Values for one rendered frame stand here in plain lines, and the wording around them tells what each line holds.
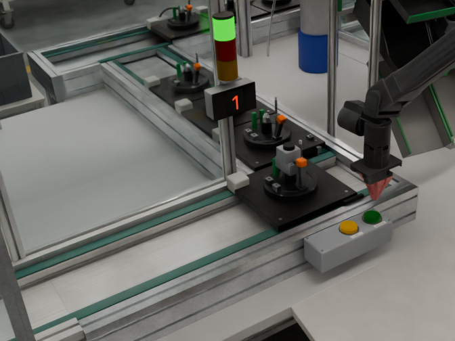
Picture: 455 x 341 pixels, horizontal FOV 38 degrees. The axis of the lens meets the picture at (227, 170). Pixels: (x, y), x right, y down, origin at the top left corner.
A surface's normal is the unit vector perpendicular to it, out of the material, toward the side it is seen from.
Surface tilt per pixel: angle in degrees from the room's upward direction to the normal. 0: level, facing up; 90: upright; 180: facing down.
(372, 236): 90
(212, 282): 90
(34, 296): 0
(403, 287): 0
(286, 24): 90
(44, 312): 0
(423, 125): 45
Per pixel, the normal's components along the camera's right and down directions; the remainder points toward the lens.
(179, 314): 0.51, 0.41
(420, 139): 0.20, -0.28
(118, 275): -0.07, -0.85
